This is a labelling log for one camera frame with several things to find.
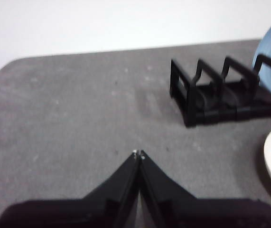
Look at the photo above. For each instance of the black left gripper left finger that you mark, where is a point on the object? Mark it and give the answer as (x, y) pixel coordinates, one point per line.
(97, 209)

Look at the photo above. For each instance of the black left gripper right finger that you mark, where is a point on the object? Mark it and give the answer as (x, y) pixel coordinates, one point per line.
(185, 211)

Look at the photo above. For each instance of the black plate rack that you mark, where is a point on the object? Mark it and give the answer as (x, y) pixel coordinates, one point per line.
(194, 104)

